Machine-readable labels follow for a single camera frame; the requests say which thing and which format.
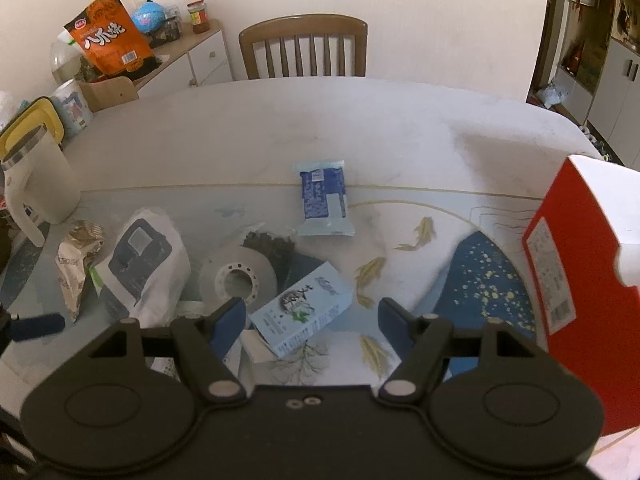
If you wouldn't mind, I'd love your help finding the glass jar with red lid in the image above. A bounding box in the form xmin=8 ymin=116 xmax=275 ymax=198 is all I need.
xmin=187 ymin=1 xmax=210 ymax=35

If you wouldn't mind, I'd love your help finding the yellow rimmed container lid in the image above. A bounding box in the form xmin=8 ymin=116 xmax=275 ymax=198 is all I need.
xmin=0 ymin=96 xmax=66 ymax=161

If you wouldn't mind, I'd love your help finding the orange snack bag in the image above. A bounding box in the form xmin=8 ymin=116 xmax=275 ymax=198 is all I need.
xmin=63 ymin=0 xmax=154 ymax=77

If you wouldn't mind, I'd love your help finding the dark glass jar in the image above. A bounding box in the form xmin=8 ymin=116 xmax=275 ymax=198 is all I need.
xmin=157 ymin=17 xmax=182 ymax=45

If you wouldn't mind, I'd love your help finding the row of shoes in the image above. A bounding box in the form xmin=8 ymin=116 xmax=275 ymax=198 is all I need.
xmin=580 ymin=125 xmax=623 ymax=163

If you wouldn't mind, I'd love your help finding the small brown cardboard box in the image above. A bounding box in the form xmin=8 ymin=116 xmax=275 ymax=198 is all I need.
xmin=77 ymin=76 xmax=140 ymax=113

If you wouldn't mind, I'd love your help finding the white sideboard cabinet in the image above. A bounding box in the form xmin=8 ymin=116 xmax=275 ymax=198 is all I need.
xmin=134 ymin=20 xmax=236 ymax=100

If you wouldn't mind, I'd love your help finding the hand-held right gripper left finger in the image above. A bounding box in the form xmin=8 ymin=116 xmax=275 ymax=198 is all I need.
xmin=82 ymin=297 xmax=247 ymax=403

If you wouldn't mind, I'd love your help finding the tall white cabinet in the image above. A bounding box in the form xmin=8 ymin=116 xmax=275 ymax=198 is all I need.
xmin=582 ymin=37 xmax=640 ymax=161

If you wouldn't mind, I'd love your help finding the brown wooden door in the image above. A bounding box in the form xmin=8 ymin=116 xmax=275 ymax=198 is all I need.
xmin=526 ymin=0 xmax=568 ymax=105

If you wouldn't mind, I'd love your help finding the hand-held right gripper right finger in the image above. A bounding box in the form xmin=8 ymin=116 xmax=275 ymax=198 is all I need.
xmin=378 ymin=297 xmax=543 ymax=403

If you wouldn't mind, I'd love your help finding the silver wrapper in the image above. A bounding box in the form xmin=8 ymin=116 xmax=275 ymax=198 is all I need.
xmin=55 ymin=220 xmax=106 ymax=323

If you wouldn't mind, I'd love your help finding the grey tape roll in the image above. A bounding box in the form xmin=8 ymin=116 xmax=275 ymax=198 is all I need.
xmin=198 ymin=246 xmax=278 ymax=312

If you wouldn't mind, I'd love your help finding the wooden chair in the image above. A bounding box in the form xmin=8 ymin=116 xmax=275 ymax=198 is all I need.
xmin=238 ymin=14 xmax=369 ymax=81

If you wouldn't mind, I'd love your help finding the small light blue carton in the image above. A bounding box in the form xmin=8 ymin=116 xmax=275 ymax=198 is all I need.
xmin=248 ymin=261 xmax=354 ymax=359

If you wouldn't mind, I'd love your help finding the clear plastic jar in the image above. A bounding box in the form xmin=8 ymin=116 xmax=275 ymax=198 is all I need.
xmin=51 ymin=40 xmax=86 ymax=86

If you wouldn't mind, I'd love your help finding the blue plastic packet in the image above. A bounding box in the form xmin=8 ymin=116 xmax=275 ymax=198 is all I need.
xmin=291 ymin=160 xmax=356 ymax=238

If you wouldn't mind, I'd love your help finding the white bag with dark print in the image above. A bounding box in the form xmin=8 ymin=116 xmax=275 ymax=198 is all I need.
xmin=92 ymin=206 xmax=192 ymax=327

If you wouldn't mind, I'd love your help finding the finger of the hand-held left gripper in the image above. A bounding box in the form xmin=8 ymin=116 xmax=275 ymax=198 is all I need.
xmin=0 ymin=310 xmax=67 ymax=358

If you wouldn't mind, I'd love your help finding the blue globe ball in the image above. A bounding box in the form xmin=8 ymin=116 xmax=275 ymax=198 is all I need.
xmin=132 ymin=0 xmax=168 ymax=33

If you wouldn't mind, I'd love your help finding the clear plastic bag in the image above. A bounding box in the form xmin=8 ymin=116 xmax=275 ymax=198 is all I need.
xmin=0 ymin=90 xmax=23 ymax=128

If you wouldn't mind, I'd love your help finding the white printed mug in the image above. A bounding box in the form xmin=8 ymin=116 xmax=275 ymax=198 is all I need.
xmin=49 ymin=78 xmax=95 ymax=139

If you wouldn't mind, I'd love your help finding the white kettle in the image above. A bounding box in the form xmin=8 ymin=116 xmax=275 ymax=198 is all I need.
xmin=0 ymin=124 xmax=81 ymax=248

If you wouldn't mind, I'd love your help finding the white plastic bag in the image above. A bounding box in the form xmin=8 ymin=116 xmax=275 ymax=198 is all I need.
xmin=540 ymin=82 xmax=572 ymax=109

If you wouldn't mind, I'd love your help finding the clear packet of dark bits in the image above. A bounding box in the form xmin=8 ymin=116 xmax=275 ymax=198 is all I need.
xmin=241 ymin=229 xmax=296 ymax=282

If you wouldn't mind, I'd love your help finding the red and white cardboard box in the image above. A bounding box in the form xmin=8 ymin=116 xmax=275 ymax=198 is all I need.
xmin=522 ymin=155 xmax=640 ymax=437

